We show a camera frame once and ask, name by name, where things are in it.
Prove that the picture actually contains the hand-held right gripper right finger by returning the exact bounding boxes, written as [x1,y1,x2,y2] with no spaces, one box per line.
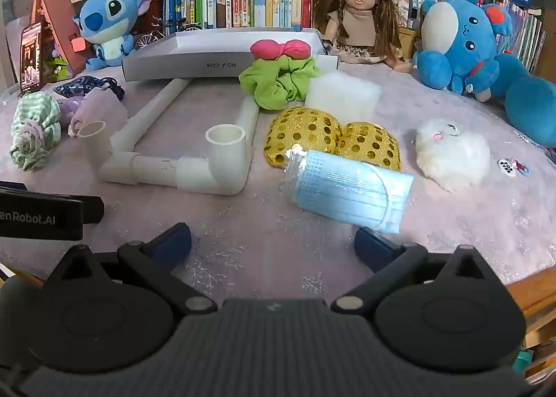
[330,227,507,315]

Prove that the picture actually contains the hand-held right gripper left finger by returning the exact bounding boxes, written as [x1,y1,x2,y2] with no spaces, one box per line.
[43,223,218,315]

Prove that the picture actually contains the blue face mask pack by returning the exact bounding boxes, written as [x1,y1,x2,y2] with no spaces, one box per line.
[282,145,415,233]

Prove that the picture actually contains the striped green scrunchie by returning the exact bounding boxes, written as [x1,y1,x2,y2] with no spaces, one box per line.
[9,92,62,172]

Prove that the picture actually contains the mauve cloth scrunchie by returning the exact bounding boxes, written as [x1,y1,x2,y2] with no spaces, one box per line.
[68,86,129,138]

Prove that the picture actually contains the gold sequin bow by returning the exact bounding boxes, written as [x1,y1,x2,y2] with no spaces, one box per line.
[263,107,401,172]

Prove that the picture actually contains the dark blue patterned cloth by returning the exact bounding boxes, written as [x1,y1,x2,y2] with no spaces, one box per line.
[53,76,126,101]

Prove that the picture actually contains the white foam block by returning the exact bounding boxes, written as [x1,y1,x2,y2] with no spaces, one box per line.
[305,72,383,120]

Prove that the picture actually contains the grey white cardboard box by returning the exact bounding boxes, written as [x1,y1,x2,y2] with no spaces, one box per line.
[122,27,340,82]

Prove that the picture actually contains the pink hair bow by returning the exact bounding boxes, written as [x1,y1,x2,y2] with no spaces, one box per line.
[250,38,312,62]

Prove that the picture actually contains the white fluffy plush toy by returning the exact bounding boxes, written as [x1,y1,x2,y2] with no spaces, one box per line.
[412,118,491,193]

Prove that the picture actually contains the wooden miniature house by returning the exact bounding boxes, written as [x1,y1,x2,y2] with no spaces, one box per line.
[19,0,94,96]

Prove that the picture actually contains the miniature bicycle model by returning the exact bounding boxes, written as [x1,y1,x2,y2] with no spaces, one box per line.
[134,17,205,50]

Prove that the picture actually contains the blue alien plush toy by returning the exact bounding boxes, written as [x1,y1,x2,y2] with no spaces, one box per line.
[74,0,161,72]

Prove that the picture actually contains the large blue plush cushion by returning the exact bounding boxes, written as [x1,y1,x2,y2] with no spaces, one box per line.
[491,54,556,148]

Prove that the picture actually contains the blue round eared plush toy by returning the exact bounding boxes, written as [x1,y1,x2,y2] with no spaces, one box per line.
[412,0,515,102]

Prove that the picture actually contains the brown haired doll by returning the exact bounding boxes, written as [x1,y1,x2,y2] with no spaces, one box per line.
[313,0,415,74]

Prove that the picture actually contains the white plastic pipe frame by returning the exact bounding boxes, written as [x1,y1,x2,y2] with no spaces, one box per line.
[76,78,260,196]

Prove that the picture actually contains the keychain charm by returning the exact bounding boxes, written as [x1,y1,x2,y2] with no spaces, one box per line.
[497,156,531,178]

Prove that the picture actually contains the wooden furniture frame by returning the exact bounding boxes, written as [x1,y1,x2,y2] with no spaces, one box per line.
[506,269,556,380]

